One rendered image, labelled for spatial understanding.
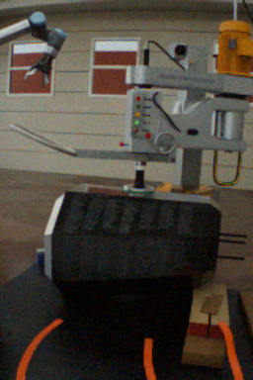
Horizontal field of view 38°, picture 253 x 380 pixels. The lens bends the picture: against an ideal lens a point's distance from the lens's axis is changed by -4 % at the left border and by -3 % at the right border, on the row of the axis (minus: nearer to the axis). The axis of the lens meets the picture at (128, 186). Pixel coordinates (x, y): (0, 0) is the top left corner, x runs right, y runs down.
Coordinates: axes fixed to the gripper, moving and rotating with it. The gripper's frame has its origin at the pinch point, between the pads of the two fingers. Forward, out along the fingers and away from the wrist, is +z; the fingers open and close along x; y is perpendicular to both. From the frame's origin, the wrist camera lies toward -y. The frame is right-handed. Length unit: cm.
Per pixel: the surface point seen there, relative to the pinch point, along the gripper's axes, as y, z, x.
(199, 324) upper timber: 119, 88, 97
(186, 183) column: 16, 17, 160
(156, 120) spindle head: 40, -13, 70
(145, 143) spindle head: 40, 4, 70
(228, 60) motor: 52, -75, 98
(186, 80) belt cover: 44, -46, 76
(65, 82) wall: -589, -79, 360
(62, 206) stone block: 13, 66, 51
